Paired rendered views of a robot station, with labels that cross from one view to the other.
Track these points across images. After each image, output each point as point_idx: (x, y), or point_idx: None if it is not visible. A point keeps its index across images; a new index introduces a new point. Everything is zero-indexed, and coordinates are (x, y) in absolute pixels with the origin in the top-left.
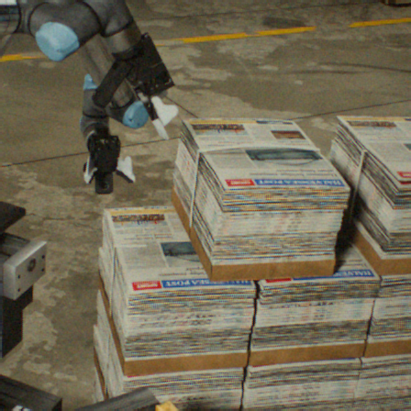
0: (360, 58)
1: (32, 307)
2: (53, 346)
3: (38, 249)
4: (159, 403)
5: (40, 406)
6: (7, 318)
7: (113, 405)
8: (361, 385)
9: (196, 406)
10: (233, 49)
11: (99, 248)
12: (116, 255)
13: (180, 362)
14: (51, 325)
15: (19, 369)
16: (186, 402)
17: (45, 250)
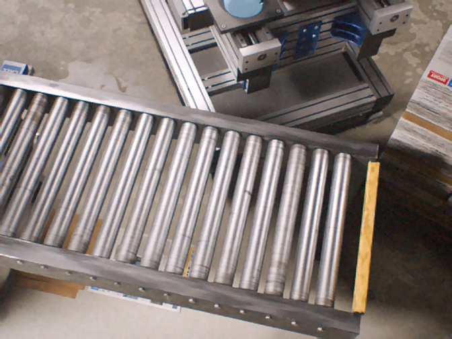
0: None
1: (438, 17)
2: (431, 50)
3: (403, 9)
4: (376, 159)
5: (378, 91)
6: (368, 41)
7: (349, 144)
8: None
9: (439, 157)
10: None
11: (451, 24)
12: (442, 43)
13: (439, 130)
14: (441, 35)
15: (400, 54)
16: (434, 151)
17: (410, 12)
